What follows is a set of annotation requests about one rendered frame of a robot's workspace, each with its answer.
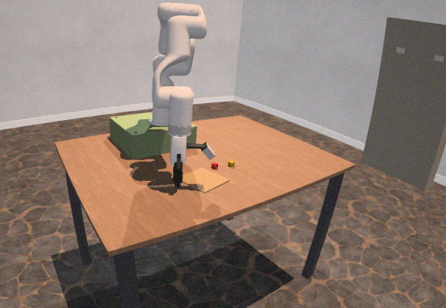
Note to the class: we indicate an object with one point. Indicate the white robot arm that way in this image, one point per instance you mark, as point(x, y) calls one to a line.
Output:
point(177, 46)

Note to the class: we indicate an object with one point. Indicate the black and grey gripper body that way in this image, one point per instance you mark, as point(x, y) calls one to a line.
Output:
point(178, 146)

